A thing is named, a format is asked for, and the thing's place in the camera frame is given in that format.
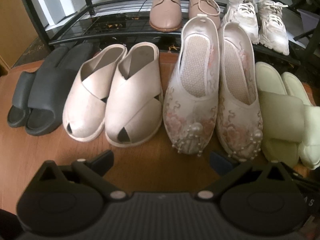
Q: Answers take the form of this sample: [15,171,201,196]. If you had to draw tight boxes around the embroidered pearl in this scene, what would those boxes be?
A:
[163,14,220,156]
[216,22,263,162]

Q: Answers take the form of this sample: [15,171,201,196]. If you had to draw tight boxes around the beige cross-strap mule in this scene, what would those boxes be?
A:
[105,42,163,147]
[62,44,127,142]

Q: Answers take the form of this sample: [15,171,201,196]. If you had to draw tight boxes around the pale green slide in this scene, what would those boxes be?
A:
[255,62,304,167]
[281,72,319,170]

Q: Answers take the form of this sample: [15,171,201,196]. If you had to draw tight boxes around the dark grey slide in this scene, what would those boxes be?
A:
[6,45,70,129]
[25,42,94,136]

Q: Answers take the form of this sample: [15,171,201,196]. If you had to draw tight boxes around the white chunky sneaker right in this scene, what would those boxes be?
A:
[257,0,290,56]

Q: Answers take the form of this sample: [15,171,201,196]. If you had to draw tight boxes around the white chunky sneaker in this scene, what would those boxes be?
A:
[257,0,290,56]
[221,0,259,44]

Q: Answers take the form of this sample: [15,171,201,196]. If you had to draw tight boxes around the black metal shoe rack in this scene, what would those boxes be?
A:
[15,0,320,67]

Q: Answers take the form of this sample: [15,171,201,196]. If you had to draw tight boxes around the wooden cabinet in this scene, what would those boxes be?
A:
[1,0,37,74]

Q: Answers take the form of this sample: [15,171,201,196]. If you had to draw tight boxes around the white chunky sneaker left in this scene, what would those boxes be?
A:
[221,0,259,44]

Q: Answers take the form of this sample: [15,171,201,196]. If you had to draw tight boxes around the pink lace-up shoe left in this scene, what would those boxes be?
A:
[149,0,182,33]

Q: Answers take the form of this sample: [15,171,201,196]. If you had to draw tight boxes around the pink lace-up shoe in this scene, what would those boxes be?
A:
[149,0,182,33]
[189,0,221,29]

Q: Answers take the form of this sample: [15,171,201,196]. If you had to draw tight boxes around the pink lace-up shoe right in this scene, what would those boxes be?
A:
[189,0,221,29]

